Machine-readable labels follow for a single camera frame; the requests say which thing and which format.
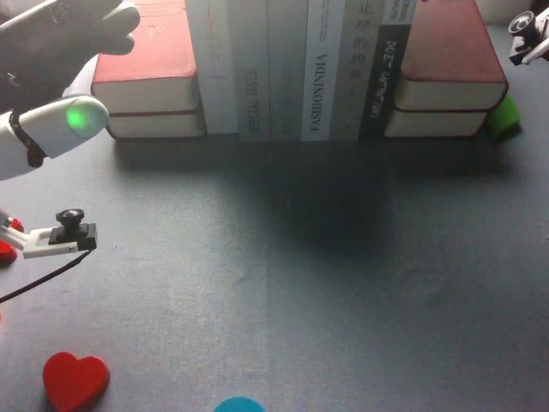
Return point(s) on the white Special Issue book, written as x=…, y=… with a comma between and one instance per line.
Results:
x=255, y=98

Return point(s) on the grey-spined white book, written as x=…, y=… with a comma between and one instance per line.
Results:
x=285, y=86

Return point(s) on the tall white book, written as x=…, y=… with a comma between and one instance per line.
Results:
x=218, y=64

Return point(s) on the black-spined Duet book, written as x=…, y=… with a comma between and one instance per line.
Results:
x=377, y=86

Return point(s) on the blue round block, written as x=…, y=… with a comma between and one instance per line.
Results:
x=239, y=405

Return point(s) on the green block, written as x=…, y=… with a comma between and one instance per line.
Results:
x=506, y=118

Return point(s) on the red heart block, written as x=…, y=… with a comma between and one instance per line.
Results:
x=75, y=379

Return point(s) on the red star block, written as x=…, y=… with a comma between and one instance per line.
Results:
x=6, y=254

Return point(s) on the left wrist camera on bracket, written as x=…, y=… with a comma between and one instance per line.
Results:
x=73, y=236

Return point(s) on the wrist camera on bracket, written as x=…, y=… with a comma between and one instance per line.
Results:
x=73, y=236
x=521, y=23

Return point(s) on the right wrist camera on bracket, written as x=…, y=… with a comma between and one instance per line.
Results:
x=521, y=23

